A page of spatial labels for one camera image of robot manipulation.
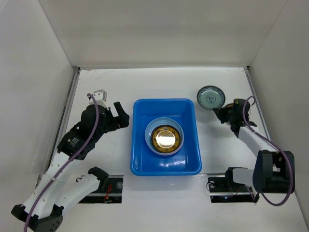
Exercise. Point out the blue plastic bin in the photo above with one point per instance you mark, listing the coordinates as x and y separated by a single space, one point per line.
144 162

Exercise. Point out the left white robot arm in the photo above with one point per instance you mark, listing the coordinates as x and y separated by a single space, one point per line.
43 211

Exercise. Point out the yellow patterned plate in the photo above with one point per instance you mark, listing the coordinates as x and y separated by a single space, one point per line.
166 139
229 105

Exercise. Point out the light blue plastic plate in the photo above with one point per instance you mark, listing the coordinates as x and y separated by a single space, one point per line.
164 136

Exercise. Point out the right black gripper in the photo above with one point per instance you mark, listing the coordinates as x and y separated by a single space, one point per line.
228 115

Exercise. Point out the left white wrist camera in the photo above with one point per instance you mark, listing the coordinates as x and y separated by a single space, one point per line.
100 97

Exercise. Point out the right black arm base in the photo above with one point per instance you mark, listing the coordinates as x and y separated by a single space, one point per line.
223 189

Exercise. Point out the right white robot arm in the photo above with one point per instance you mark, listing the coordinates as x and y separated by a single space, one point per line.
274 170

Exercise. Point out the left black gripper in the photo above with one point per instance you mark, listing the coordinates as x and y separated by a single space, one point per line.
118 122

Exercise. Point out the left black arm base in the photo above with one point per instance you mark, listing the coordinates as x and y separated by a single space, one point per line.
110 195

